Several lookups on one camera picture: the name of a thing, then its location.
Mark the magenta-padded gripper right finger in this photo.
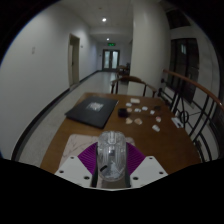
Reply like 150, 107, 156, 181
125, 143, 169, 189

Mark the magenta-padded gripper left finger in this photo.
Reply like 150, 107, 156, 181
54, 142, 99, 188

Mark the transparent computer mouse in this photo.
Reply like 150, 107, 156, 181
96, 130, 128, 183

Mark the white marble-print mouse pad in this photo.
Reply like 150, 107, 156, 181
59, 133, 136, 169

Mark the black closed laptop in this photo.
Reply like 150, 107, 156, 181
64, 95, 120, 130

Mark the small black box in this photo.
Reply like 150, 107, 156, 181
117, 108, 128, 118

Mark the wooden armchair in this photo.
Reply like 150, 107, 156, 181
110, 75, 158, 98

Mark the black railing with wooden handrail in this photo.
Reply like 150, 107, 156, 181
157, 69, 224, 163

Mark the wooden chair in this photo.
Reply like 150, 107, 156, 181
116, 63, 131, 79

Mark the white side door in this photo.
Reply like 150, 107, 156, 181
68, 33, 81, 88

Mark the dark window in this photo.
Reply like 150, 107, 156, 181
169, 38, 200, 103

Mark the glass double door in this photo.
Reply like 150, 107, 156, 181
101, 49, 121, 72

